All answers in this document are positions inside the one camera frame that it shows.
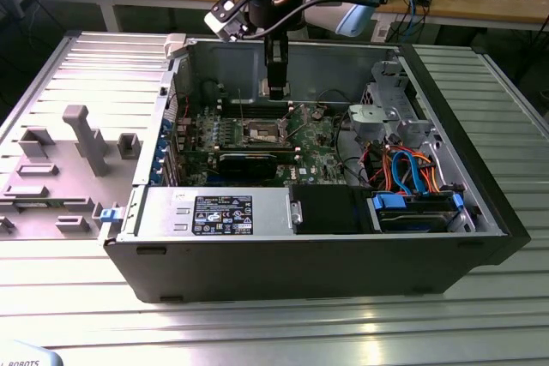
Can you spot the silver power supply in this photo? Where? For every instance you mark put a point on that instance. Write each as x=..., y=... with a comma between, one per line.
x=274, y=211

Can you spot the CPU socket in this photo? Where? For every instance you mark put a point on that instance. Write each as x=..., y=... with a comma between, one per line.
x=261, y=132

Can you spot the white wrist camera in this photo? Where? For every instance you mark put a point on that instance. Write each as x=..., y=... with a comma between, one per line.
x=221, y=23

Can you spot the grey round metal bracket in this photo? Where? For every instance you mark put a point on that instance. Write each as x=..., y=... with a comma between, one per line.
x=366, y=117

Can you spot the round coin battery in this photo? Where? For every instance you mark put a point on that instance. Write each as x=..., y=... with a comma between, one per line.
x=317, y=114

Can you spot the hard disk in blue carrier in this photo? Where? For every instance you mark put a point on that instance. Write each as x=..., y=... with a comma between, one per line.
x=412, y=220

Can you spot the black graphics card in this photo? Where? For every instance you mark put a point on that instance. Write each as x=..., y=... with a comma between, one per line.
x=246, y=166

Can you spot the green motherboard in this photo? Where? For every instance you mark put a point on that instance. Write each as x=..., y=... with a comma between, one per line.
x=319, y=160

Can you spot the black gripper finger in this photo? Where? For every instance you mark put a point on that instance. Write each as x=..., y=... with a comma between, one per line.
x=276, y=66

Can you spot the blue plastic clip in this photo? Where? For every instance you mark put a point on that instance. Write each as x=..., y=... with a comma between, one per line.
x=109, y=215

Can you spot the black PC case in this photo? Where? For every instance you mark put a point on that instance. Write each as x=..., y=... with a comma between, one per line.
x=300, y=271

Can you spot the silver CPU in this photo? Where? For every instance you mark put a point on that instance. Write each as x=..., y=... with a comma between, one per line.
x=263, y=88

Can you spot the metal locking lever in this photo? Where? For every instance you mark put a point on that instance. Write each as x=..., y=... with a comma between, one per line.
x=240, y=104
x=296, y=125

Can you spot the silver metal drive cage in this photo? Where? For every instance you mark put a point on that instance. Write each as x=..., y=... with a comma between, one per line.
x=386, y=96

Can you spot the grey parts rack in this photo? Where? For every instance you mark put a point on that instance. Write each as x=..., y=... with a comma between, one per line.
x=64, y=194

